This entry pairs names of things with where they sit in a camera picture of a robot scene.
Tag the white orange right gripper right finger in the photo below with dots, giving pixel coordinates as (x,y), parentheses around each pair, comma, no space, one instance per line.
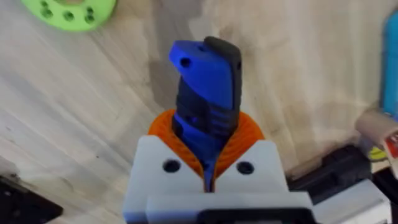
(261,171)

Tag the white orange right gripper left finger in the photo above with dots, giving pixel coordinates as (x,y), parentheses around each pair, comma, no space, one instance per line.
(155,174)

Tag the black box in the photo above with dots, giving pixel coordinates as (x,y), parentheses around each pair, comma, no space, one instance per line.
(332,169)

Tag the white block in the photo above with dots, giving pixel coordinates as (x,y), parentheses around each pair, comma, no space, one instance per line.
(351,203)

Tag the cardboard tape roll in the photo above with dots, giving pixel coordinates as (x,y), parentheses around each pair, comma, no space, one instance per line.
(377,130)

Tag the black flat plate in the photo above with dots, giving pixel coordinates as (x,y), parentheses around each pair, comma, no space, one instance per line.
(23,203)

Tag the blue plastic tub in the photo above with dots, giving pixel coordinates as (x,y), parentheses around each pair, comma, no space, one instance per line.
(390,65)

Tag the green disc with holes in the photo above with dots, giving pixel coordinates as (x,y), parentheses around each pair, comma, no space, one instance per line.
(70,14)

